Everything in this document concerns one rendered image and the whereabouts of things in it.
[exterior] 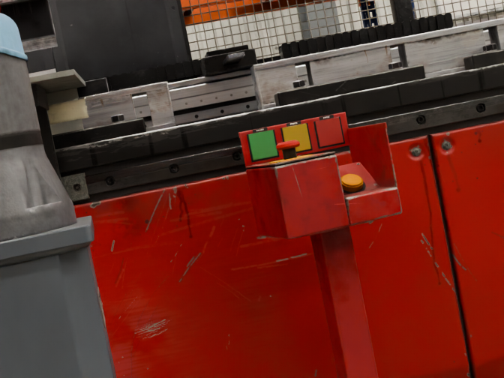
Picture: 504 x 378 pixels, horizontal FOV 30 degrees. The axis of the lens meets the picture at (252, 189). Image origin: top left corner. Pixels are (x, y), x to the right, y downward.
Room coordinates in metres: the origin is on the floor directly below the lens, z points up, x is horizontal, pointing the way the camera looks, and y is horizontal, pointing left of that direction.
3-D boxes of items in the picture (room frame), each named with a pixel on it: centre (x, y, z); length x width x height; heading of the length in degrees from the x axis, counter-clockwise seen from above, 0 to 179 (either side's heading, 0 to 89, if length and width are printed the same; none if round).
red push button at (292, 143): (1.53, -0.07, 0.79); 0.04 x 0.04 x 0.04
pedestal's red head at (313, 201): (1.55, -0.11, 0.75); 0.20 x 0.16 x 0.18; 107
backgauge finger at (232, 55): (2.09, -0.01, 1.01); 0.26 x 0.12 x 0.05; 6
